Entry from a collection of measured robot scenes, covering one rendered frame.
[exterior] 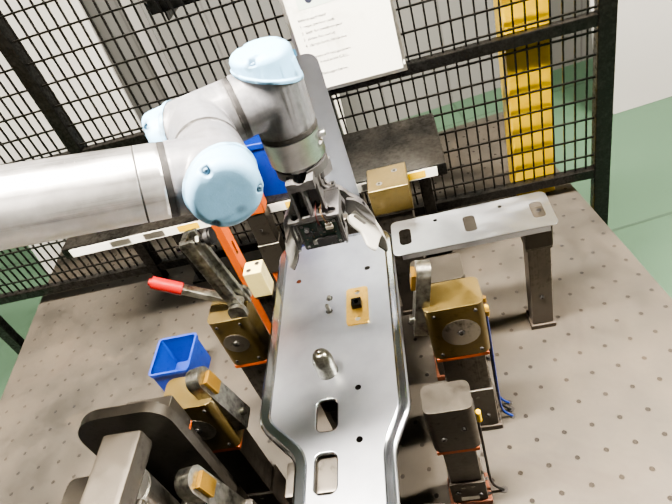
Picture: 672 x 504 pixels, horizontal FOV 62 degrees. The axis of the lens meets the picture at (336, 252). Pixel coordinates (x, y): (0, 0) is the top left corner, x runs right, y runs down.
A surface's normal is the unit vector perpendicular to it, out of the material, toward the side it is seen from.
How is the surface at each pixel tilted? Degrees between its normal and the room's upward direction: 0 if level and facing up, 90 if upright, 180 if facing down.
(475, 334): 90
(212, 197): 90
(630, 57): 76
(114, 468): 0
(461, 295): 0
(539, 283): 90
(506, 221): 0
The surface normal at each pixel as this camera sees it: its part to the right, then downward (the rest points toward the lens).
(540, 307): -0.01, 0.65
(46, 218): 0.35, 0.47
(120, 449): -0.27, -0.73
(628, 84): 0.07, 0.43
